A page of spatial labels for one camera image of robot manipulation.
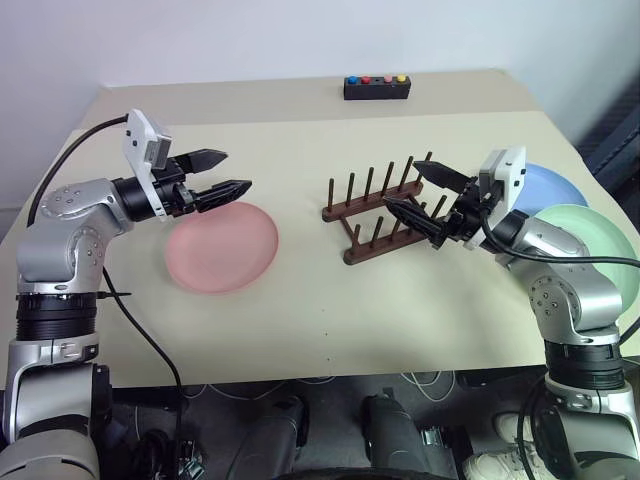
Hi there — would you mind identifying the dark rounded shape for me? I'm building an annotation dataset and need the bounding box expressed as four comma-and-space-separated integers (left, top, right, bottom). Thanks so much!
360, 393, 462, 480
225, 393, 309, 480

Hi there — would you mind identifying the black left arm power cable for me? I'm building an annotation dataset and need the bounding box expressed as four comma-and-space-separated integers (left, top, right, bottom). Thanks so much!
97, 264, 183, 480

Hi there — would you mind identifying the black flat box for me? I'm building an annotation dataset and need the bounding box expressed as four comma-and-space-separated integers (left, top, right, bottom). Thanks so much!
456, 368, 547, 392

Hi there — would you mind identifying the blue plastic plate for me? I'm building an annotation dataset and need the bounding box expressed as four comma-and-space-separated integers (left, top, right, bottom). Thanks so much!
509, 162, 591, 217

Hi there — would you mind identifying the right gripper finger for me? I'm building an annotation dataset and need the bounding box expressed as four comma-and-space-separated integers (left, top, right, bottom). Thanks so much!
413, 160, 477, 194
384, 195, 447, 249

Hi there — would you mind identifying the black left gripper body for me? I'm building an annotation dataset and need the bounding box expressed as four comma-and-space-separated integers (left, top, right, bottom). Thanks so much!
148, 154, 200, 219

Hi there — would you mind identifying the red plastic plate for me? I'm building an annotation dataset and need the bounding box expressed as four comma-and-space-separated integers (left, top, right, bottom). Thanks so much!
164, 201, 280, 296

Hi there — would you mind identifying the white cable bundle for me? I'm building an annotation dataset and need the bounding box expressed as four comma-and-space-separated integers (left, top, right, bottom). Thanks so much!
398, 370, 457, 402

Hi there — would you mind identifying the brown wooden dish rack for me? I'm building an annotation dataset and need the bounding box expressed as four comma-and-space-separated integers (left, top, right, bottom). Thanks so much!
321, 151, 452, 266

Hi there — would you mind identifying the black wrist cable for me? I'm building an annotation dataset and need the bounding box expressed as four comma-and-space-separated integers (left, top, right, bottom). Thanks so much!
477, 192, 640, 264
26, 114, 130, 224

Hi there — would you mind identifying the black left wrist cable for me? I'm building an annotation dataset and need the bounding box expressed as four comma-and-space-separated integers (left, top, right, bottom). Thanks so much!
26, 114, 130, 224

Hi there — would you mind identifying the thin white cable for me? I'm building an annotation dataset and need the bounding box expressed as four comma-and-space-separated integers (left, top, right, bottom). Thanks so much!
183, 380, 302, 402

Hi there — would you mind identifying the green plastic plate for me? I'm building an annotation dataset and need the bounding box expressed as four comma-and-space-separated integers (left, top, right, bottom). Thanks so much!
531, 204, 640, 314

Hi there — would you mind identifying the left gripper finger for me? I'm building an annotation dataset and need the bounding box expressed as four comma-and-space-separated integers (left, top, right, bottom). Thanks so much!
192, 178, 253, 214
175, 148, 230, 177

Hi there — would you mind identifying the black button box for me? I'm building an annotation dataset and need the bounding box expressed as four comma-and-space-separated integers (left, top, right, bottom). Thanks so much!
342, 74, 413, 103

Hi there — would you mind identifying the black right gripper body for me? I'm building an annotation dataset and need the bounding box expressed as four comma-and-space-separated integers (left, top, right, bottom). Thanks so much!
431, 175, 495, 249

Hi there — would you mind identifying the black textured object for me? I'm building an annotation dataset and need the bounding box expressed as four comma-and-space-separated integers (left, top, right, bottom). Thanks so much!
576, 73, 640, 187

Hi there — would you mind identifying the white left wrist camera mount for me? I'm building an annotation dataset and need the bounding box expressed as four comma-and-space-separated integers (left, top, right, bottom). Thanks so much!
122, 108, 174, 224

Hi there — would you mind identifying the white sneaker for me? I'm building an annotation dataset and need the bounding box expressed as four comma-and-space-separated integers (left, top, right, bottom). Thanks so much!
461, 446, 542, 480
494, 409, 542, 447

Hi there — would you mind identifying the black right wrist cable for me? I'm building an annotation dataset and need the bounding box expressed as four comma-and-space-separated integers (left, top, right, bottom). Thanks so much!
477, 192, 640, 264

